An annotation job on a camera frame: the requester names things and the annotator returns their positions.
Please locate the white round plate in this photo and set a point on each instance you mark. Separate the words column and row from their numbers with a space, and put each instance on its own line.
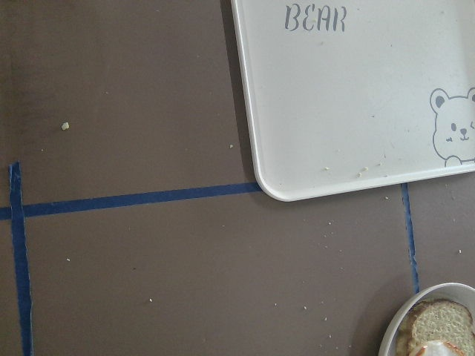
column 456, row 292

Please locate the fried egg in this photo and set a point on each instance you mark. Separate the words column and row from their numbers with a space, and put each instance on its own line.
column 436, row 348

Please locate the white bear print tray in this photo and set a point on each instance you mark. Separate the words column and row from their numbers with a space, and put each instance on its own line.
column 348, row 95

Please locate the blue tape strip near plate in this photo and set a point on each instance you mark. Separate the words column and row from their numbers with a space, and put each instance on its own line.
column 410, row 237

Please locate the long blue tape strip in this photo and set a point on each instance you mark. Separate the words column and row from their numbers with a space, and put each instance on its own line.
column 98, row 203

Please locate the short blue tape strip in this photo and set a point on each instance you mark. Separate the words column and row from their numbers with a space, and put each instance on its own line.
column 21, row 259

